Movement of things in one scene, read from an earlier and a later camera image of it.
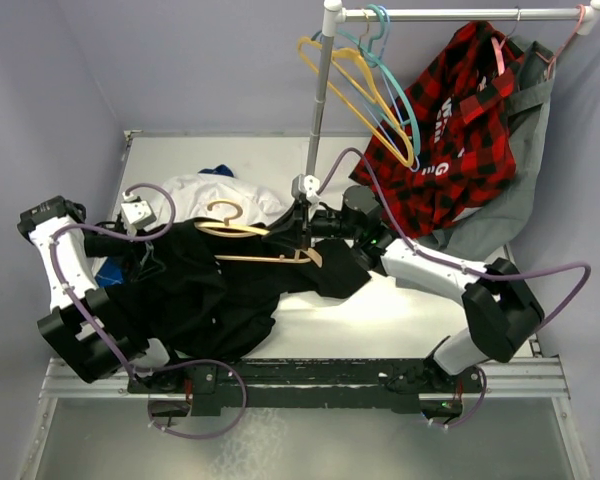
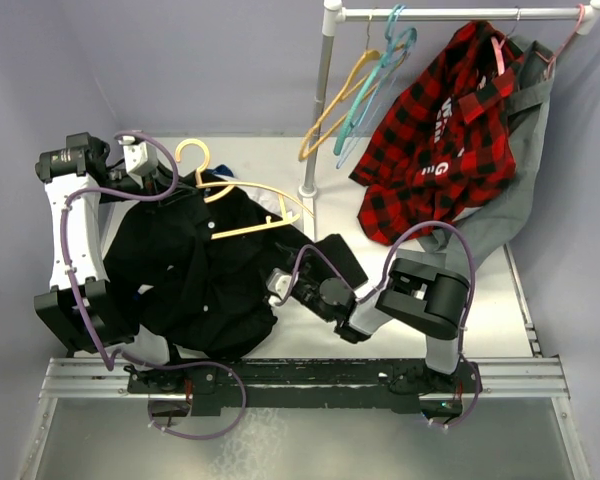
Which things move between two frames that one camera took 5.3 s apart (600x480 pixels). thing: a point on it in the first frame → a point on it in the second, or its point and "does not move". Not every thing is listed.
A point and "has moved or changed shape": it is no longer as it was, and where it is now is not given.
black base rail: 436,387 does not move
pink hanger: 552,60 does not move
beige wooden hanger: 226,229 → 229,185
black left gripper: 144,264 → 161,182
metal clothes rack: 335,16 does not move
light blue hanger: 388,132 → 402,40
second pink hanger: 500,58 does not move
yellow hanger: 344,50 → 371,55
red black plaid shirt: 447,140 does not move
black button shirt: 205,295 has moved or changed shape
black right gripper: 295,227 → 304,266
